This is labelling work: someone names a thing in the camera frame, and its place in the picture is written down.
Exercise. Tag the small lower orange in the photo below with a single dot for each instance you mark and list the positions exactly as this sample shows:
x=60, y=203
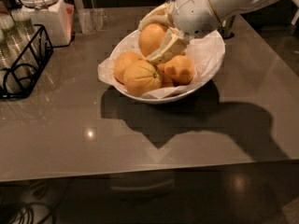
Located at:
x=167, y=80

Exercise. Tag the front large orange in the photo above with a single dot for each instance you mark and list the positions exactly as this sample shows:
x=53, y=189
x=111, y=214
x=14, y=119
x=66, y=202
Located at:
x=141, y=77

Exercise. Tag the green soda can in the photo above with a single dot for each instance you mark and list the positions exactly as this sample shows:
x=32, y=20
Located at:
x=226, y=28

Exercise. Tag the white lidded jar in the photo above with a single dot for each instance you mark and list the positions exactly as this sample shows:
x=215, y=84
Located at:
x=55, y=15

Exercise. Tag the white paper bowl liner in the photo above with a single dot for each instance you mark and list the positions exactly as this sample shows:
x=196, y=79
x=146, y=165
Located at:
x=205, y=53

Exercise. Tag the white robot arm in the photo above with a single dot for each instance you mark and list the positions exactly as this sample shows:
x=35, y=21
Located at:
x=229, y=8

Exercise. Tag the clear plastic cup stack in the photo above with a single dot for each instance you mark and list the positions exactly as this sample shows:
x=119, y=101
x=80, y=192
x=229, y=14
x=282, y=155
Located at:
x=17, y=63

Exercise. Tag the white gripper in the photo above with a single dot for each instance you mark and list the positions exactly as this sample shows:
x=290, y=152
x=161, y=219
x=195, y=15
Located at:
x=193, y=13

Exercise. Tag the clear acrylic holder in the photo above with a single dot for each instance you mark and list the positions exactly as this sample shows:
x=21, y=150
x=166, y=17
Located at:
x=92, y=20

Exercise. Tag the black wire cup rack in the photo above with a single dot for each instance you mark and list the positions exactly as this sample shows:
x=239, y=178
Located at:
x=42, y=49

